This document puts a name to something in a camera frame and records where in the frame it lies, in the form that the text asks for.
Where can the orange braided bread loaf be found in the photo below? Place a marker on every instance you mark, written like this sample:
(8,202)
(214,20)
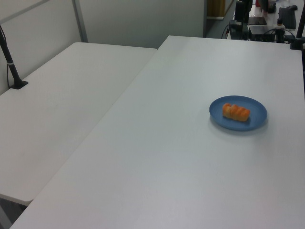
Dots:
(236,112)

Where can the round blue plate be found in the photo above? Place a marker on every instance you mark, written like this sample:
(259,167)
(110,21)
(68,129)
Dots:
(221,119)

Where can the white side table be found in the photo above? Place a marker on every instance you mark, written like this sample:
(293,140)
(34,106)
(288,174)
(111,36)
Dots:
(52,107)

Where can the black electronics box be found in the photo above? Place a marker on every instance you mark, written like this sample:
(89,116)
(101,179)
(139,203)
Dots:
(238,29)

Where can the wooden board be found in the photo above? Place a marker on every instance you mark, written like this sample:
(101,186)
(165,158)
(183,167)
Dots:
(215,8)

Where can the black pole with flat base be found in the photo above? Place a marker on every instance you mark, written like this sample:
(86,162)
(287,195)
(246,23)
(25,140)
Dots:
(10,66)

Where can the black microscope-like device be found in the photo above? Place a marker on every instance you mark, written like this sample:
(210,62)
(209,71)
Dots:
(280,31)

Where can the black bag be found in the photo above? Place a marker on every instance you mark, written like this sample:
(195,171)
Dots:
(287,17)

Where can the grey partition frame post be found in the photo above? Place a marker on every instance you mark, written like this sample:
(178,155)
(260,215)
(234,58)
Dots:
(80,21)

